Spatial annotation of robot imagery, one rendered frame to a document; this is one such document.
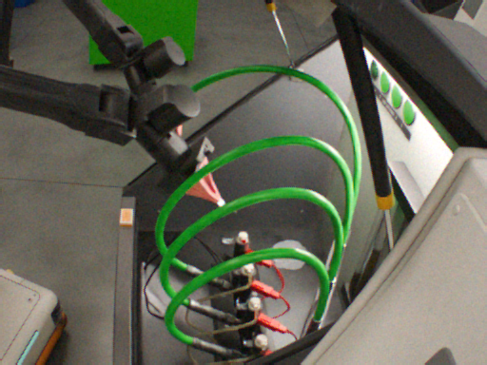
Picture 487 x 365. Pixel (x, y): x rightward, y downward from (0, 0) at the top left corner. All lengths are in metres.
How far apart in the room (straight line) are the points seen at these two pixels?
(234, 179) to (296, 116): 0.22
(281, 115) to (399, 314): 0.76
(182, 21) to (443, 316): 3.83
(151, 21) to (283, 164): 3.00
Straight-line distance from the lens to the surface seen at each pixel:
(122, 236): 1.12
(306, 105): 1.13
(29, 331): 1.83
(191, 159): 0.77
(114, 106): 0.73
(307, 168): 1.23
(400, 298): 0.45
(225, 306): 0.95
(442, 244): 0.41
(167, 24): 4.08
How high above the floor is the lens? 1.73
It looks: 37 degrees down
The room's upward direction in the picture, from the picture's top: 7 degrees clockwise
